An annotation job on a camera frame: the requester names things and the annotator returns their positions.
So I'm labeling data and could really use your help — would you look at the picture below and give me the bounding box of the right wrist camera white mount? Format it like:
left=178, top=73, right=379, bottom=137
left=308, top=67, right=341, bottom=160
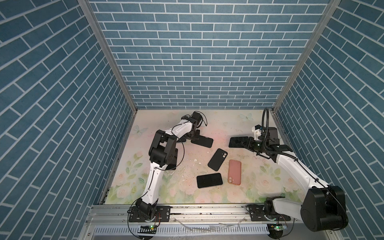
left=252, top=125, right=265, bottom=141

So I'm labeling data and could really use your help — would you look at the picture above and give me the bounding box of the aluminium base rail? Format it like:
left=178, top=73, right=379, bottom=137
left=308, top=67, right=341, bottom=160
left=79, top=204, right=343, bottom=240

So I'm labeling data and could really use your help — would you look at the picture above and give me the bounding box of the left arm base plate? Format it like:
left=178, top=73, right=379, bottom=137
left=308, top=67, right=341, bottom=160
left=127, top=206, right=171, bottom=223

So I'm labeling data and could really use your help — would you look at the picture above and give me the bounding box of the pink phone case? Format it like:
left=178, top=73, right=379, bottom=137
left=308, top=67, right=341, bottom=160
left=228, top=160, right=242, bottom=186

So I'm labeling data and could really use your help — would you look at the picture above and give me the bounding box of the right controller board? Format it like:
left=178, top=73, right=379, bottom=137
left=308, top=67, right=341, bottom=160
left=267, top=224, right=285, bottom=240

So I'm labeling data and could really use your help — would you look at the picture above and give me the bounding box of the controller board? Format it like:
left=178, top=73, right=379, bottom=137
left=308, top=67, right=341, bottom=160
left=267, top=224, right=285, bottom=240
left=138, top=225, right=158, bottom=235

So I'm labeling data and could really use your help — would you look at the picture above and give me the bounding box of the black phone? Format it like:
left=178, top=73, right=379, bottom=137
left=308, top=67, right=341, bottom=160
left=191, top=136, right=214, bottom=148
left=197, top=173, right=223, bottom=189

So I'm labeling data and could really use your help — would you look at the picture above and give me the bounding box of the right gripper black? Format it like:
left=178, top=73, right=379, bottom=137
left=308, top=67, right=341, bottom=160
left=240, top=136, right=269, bottom=154

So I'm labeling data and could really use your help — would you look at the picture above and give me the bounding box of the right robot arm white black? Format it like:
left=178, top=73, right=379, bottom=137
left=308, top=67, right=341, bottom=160
left=242, top=125, right=349, bottom=232

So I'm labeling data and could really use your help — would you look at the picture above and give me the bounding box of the left controller board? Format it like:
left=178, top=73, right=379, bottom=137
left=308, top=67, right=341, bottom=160
left=138, top=225, right=158, bottom=235

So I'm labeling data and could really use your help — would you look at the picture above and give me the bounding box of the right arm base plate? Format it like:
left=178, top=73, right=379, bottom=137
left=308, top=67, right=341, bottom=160
left=245, top=204, right=291, bottom=222

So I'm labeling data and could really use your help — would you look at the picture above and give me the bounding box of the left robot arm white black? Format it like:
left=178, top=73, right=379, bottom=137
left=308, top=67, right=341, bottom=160
left=133, top=111, right=208, bottom=221

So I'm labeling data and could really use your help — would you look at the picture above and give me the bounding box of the black phone case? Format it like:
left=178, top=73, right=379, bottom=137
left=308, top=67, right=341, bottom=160
left=229, top=137, right=249, bottom=148
left=208, top=149, right=228, bottom=172

